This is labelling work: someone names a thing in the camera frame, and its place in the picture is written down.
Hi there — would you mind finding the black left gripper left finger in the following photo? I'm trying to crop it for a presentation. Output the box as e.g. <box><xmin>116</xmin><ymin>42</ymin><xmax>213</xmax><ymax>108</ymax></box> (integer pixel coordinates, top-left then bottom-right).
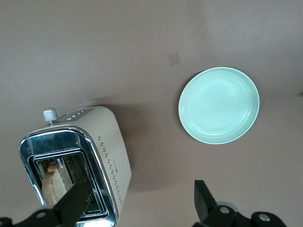
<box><xmin>0</xmin><ymin>181</ymin><xmax>90</xmax><ymax>227</ymax></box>

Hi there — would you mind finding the pale green plate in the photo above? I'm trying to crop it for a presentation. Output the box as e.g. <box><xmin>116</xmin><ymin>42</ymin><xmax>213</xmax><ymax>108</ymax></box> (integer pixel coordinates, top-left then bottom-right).
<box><xmin>178</xmin><ymin>67</ymin><xmax>260</xmax><ymax>145</ymax></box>

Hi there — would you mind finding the bread slice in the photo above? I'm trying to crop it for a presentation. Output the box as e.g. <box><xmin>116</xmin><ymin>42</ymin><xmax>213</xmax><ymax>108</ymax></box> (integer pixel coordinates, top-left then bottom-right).
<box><xmin>41</xmin><ymin>163</ymin><xmax>71</xmax><ymax>206</ymax></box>

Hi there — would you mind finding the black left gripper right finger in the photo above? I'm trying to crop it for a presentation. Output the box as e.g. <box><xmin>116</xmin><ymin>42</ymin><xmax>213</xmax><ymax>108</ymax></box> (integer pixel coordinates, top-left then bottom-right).
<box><xmin>193</xmin><ymin>179</ymin><xmax>287</xmax><ymax>227</ymax></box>

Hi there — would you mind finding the cream and chrome toaster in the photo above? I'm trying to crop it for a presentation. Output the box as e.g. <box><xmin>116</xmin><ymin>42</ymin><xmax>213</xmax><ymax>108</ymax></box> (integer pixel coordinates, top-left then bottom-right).
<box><xmin>18</xmin><ymin>105</ymin><xmax>133</xmax><ymax>224</ymax></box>

